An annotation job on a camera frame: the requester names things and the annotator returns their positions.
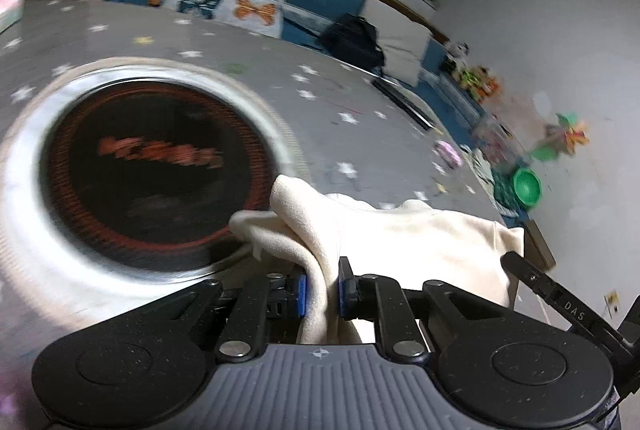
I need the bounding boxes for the green plastic bowl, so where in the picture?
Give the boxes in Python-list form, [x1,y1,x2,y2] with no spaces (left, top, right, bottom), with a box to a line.
[512,168,542,209]

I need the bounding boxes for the clear plastic toy box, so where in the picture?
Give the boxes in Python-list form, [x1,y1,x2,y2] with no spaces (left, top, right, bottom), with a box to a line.
[472,115,525,170]

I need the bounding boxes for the colourful plush toys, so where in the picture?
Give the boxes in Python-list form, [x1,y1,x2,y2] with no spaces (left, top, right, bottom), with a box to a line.
[452,66,502,104]

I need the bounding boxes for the grey star-patterned tablecloth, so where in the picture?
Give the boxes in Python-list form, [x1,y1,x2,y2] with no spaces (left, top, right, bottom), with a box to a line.
[1,0,499,429]

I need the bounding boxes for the cream garment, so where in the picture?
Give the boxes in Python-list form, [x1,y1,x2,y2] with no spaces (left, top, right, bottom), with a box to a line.
[229,176,524,344]

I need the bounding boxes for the white cushion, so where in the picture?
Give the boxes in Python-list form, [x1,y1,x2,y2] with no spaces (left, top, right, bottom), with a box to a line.
[360,0,432,86]

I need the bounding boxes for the colourful pinwheel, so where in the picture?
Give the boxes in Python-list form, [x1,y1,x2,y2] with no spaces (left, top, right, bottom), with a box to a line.
[528,114,589,162]

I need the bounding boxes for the black remote bar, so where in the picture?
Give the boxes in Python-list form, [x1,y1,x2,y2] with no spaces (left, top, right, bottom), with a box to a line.
[371,77,435,131]

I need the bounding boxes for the black bag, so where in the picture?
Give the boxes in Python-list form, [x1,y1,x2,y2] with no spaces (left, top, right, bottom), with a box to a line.
[318,14,385,72]

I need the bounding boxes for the panda plush toy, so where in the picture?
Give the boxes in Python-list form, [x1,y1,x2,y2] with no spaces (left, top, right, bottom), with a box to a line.
[439,41,469,75]

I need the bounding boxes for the round induction cooktop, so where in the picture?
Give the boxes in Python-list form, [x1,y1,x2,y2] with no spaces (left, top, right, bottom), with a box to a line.
[1,57,309,286]

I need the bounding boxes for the tissue pack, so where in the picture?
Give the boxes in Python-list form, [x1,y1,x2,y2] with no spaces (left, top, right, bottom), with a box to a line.
[0,0,25,32]

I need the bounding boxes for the pink small object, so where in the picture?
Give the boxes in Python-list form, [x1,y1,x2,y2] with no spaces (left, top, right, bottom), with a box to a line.
[434,141,463,169]

